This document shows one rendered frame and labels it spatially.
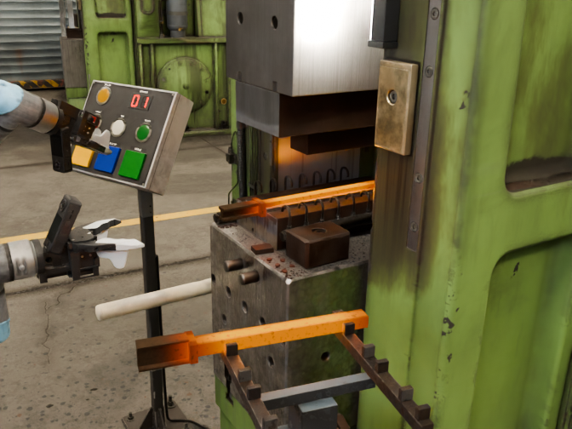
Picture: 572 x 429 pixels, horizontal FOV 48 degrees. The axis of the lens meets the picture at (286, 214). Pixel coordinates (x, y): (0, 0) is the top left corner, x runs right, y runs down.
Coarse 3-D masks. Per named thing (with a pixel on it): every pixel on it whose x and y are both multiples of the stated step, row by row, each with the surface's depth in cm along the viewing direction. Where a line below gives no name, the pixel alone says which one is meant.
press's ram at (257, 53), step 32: (256, 0) 134; (288, 0) 124; (320, 0) 125; (352, 0) 129; (256, 32) 137; (288, 32) 126; (320, 32) 128; (352, 32) 132; (256, 64) 139; (288, 64) 128; (320, 64) 130; (352, 64) 134
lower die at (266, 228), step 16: (368, 176) 179; (272, 192) 164; (288, 192) 161; (352, 192) 159; (272, 208) 147; (304, 208) 150; (320, 208) 150; (336, 208) 151; (240, 224) 159; (256, 224) 152; (272, 224) 145; (288, 224) 145; (368, 224) 158; (272, 240) 146
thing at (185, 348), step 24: (360, 312) 113; (168, 336) 102; (192, 336) 103; (216, 336) 105; (240, 336) 105; (264, 336) 106; (288, 336) 107; (312, 336) 109; (144, 360) 101; (168, 360) 102; (192, 360) 102
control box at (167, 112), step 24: (96, 96) 188; (120, 96) 184; (168, 96) 175; (144, 120) 177; (168, 120) 173; (120, 144) 179; (144, 144) 175; (168, 144) 175; (72, 168) 187; (144, 168) 173; (168, 168) 177
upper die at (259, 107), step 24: (240, 96) 148; (264, 96) 138; (288, 96) 134; (312, 96) 137; (336, 96) 141; (360, 96) 144; (240, 120) 150; (264, 120) 140; (288, 120) 136; (312, 120) 139; (336, 120) 143; (360, 120) 146
